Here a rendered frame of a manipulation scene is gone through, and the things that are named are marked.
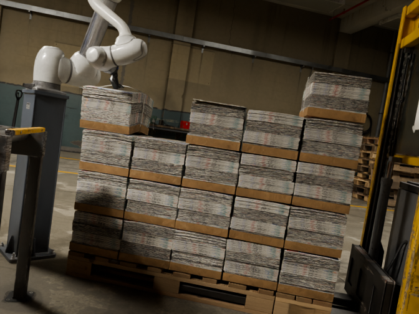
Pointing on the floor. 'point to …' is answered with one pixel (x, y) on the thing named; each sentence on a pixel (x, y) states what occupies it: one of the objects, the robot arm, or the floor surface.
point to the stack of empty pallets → (358, 190)
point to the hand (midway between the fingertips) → (123, 75)
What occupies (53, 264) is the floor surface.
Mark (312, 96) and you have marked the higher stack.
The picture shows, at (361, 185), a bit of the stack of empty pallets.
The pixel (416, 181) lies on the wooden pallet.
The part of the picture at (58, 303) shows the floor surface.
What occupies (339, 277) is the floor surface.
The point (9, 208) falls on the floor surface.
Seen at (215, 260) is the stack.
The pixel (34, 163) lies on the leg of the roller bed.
